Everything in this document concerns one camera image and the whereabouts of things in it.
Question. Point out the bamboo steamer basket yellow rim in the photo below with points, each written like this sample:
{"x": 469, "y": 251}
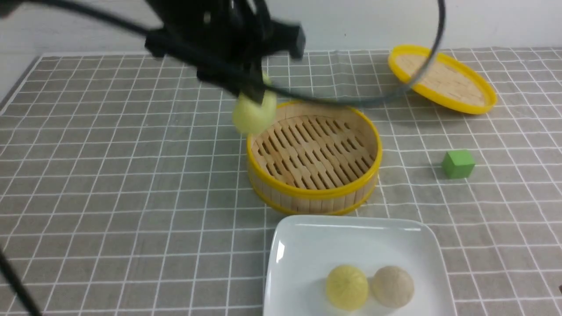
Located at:
{"x": 313, "y": 160}

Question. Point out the white square plate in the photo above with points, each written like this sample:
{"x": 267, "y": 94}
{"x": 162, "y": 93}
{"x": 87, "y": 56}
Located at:
{"x": 305, "y": 248}

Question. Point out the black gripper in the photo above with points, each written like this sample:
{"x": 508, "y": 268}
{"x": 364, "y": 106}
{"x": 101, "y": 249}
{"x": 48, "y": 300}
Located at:
{"x": 233, "y": 31}

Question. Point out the green cube block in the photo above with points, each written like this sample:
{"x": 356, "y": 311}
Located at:
{"x": 458, "y": 164}

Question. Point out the grey checked tablecloth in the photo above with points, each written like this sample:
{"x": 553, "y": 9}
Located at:
{"x": 124, "y": 189}

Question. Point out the bamboo steamer lid yellow rim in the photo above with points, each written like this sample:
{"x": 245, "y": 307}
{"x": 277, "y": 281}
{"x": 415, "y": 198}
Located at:
{"x": 447, "y": 82}

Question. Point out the white steamed bun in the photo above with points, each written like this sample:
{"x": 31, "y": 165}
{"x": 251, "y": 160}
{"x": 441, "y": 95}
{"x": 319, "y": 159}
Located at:
{"x": 392, "y": 287}

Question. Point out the yellow steamed bun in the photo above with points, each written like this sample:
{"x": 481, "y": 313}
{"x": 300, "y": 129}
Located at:
{"x": 347, "y": 287}
{"x": 250, "y": 117}

